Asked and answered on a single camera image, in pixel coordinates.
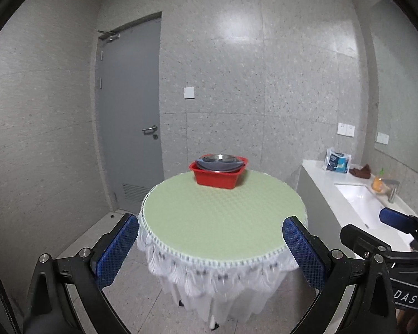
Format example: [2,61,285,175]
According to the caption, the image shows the metal bowls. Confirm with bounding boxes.
[196,158,246,173]

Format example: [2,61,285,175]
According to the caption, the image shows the metal faucet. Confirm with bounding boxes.
[383,179,401,202]

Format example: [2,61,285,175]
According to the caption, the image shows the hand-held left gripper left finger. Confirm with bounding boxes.
[23,213,140,334]

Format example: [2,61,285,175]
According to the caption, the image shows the orange soap bottle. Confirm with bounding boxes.
[371,168,387,193]

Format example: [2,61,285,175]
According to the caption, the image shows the wall mirror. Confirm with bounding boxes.
[369,0,418,180]

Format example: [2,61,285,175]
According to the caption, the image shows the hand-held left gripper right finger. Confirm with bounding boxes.
[282,216,398,334]

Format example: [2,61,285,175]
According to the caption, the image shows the green quilted tablecloth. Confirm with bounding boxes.
[141,170,309,261]

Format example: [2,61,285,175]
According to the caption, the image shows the blue and white tissue packet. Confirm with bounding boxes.
[322,147,351,174]

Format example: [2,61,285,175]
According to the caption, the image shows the brown cloth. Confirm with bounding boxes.
[348,164,371,179]

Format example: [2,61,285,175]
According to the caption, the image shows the round table green tablecloth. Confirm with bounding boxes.
[137,212,309,321]

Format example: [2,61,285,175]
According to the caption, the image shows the white sink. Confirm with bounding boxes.
[334,183,415,244]

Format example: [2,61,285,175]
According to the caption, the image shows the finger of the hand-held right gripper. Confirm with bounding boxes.
[380,207,418,251]
[339,223,418,262]

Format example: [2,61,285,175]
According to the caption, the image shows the stainless steel bowl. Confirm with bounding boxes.
[203,153,242,163]

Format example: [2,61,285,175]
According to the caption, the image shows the person's right forearm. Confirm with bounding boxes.
[399,308,418,334]

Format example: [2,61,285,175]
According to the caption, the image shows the grey door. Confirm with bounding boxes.
[96,12,165,213]

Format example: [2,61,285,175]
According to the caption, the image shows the red plastic basin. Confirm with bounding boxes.
[189,155,249,190]

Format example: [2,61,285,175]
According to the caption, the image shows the white bathroom counter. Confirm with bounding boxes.
[296,159,418,251]

